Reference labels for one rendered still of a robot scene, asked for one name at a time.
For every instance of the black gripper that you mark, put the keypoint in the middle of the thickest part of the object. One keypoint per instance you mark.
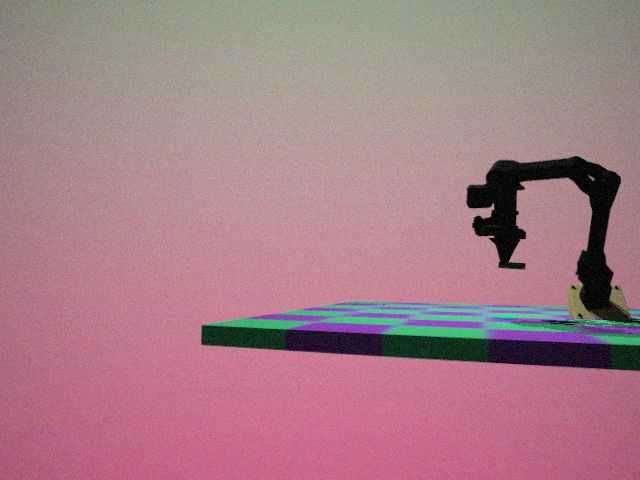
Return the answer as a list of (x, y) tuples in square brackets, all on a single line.
[(506, 233)]

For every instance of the green rectangular post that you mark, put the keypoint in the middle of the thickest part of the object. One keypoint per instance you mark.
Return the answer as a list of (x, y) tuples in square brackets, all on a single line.
[(510, 265)]

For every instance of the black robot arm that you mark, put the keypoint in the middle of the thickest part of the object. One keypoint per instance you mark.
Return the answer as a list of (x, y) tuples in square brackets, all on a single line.
[(503, 181)]

